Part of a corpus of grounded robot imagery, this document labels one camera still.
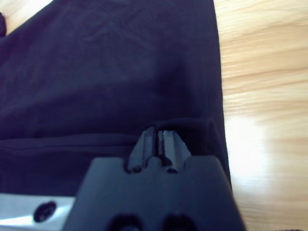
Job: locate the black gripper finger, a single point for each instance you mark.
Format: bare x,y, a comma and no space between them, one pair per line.
140,149
173,149

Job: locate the black polo shirt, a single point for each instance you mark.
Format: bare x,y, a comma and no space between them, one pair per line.
96,72

